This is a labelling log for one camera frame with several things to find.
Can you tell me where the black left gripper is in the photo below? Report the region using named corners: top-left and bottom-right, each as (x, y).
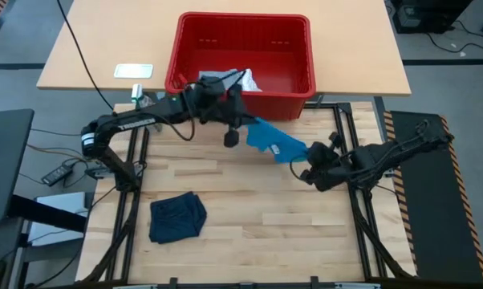
top-left (184, 75), bottom-right (263, 149)

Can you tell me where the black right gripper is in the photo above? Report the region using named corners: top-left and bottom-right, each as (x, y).
top-left (299, 131), bottom-right (349, 193)

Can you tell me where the red plastic laundry basket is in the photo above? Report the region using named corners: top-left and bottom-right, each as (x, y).
top-left (164, 11), bottom-right (317, 122)

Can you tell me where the large light wooden desk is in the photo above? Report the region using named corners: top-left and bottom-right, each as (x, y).
top-left (35, 0), bottom-right (412, 97)

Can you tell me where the black side table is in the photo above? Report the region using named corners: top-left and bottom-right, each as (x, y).
top-left (0, 108), bottom-right (36, 226)

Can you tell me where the black cable across desk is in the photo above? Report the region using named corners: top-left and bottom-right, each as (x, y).
top-left (55, 0), bottom-right (115, 112)

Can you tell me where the black computer equipment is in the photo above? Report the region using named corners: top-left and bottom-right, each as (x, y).
top-left (389, 0), bottom-right (475, 35)

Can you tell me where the navy blue cloth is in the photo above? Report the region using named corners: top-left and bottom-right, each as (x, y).
top-left (148, 190), bottom-right (208, 245)

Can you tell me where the white flat box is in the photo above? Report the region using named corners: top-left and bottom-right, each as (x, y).
top-left (26, 191), bottom-right (90, 246)

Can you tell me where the black aluminium rig frame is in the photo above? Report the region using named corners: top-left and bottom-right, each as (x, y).
top-left (80, 102), bottom-right (417, 289)

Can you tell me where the silver flat phone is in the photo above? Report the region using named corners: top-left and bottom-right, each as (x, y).
top-left (113, 63), bottom-right (155, 79)

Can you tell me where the black mat hazard-striped edge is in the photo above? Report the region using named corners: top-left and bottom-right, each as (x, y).
top-left (384, 110), bottom-right (483, 284)

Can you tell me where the bright blue cloth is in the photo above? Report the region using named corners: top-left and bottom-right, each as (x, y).
top-left (246, 116), bottom-right (310, 165)

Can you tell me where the white fluffy towel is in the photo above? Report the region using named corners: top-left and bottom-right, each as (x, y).
top-left (235, 67), bottom-right (263, 93)

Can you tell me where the black power adapter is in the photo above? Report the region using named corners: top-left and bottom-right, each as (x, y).
top-left (41, 162), bottom-right (75, 187)

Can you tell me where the clear spray bottle green nozzle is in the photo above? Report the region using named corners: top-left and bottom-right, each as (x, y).
top-left (131, 83), bottom-right (163, 133)

